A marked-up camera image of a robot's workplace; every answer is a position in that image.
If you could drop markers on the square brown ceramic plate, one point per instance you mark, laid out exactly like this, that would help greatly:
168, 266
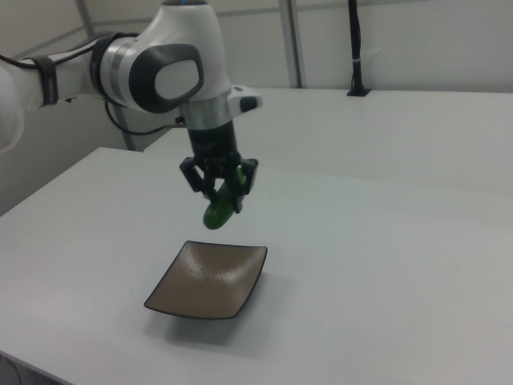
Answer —
208, 280

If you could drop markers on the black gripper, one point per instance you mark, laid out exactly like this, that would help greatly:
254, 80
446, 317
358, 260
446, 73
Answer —
214, 148

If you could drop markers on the green cucumber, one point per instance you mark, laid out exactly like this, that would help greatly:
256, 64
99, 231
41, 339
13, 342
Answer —
218, 210

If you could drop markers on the grey metal frame post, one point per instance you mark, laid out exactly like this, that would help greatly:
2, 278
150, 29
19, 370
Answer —
130, 140
292, 40

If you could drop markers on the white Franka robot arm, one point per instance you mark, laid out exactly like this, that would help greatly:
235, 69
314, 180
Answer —
176, 60

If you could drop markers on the black pole with base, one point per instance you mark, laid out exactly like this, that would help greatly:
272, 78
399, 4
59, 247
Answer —
356, 48

